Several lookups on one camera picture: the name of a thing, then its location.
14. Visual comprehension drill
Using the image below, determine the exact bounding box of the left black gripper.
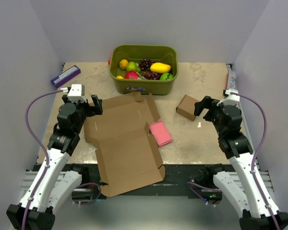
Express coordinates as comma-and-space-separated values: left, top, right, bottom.
62, 94, 102, 133

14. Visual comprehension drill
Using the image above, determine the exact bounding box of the large cardboard box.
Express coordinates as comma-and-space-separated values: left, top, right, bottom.
83, 92, 166, 198

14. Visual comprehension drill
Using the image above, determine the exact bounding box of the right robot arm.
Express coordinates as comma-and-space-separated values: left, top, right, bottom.
194, 94, 288, 230

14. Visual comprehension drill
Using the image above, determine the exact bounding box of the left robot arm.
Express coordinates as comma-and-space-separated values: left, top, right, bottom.
6, 95, 103, 230

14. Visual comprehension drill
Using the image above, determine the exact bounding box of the small brown cardboard box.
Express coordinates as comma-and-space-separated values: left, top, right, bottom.
176, 95, 199, 121

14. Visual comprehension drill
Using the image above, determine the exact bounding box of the red white toothpaste box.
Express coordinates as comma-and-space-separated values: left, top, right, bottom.
223, 69, 238, 96

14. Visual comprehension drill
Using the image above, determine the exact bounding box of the purple rectangular box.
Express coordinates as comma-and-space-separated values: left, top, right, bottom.
50, 65, 81, 89

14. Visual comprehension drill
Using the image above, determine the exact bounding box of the green pear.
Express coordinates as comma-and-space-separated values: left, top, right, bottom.
126, 61, 140, 72

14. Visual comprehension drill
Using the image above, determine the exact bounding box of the pink rectangular block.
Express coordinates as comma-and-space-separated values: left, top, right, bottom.
149, 121, 173, 147

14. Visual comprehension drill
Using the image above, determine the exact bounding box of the yellow mango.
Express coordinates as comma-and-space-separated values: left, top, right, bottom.
150, 62, 171, 74

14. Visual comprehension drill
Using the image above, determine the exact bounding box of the dark grape bunch lower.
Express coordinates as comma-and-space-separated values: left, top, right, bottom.
141, 71, 162, 80

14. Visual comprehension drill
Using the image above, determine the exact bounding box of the dark grape bunch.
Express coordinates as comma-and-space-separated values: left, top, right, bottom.
139, 59, 154, 71
141, 71, 162, 80

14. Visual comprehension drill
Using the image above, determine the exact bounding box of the green plastic bin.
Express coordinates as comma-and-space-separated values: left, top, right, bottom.
109, 45, 178, 95

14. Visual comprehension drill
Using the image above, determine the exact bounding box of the dark grape bunch upper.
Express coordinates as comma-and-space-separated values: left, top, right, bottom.
139, 59, 154, 71

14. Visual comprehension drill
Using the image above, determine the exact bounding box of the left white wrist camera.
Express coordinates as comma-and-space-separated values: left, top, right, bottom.
60, 84, 86, 103

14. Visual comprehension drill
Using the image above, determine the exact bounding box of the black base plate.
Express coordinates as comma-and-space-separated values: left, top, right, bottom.
59, 163, 234, 202

